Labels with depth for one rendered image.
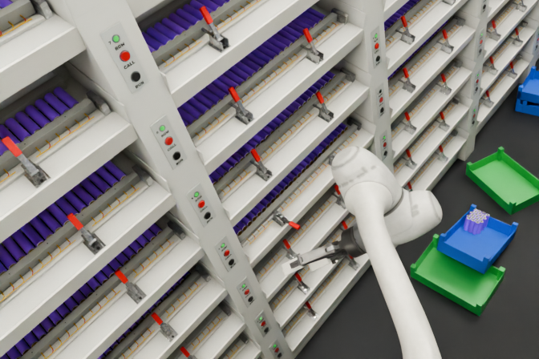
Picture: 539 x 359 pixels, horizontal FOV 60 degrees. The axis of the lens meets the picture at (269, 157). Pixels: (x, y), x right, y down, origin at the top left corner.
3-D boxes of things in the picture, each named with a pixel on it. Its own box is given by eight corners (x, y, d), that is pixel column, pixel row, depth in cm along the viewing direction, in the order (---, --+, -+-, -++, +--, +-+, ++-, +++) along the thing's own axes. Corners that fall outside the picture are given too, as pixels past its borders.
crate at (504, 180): (548, 196, 210) (551, 184, 205) (510, 215, 207) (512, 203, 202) (500, 157, 232) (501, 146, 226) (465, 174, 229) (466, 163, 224)
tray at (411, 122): (469, 78, 201) (480, 54, 190) (391, 166, 176) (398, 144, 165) (427, 58, 210) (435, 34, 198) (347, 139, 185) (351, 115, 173)
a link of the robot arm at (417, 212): (391, 227, 121) (362, 195, 116) (446, 202, 114) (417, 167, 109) (394, 258, 113) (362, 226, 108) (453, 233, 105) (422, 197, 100)
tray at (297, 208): (372, 143, 159) (376, 125, 151) (251, 270, 134) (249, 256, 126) (326, 114, 167) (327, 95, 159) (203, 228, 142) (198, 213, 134)
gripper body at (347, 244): (359, 253, 113) (329, 267, 118) (374, 252, 120) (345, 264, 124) (347, 224, 116) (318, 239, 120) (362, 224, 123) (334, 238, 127)
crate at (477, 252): (468, 217, 212) (472, 203, 207) (513, 238, 199) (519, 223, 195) (435, 249, 193) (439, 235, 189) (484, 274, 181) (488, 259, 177)
